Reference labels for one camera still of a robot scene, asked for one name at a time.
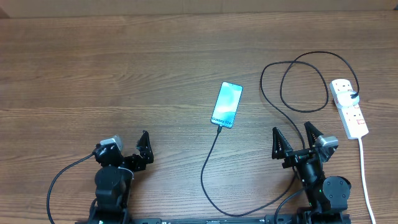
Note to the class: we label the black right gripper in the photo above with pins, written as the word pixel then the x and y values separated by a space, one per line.
pixel 294 155

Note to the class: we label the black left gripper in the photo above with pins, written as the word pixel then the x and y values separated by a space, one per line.
pixel 140 163

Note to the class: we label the blue Galaxy smartphone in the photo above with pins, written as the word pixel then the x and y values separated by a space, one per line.
pixel 226 105

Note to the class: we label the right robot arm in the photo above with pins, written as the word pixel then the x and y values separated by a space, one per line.
pixel 327 196

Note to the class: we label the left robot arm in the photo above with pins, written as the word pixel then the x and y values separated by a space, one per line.
pixel 113 180

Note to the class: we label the white charger plug adapter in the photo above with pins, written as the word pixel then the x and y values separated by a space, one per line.
pixel 345 99

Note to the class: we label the white power strip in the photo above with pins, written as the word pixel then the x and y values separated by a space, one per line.
pixel 351 117

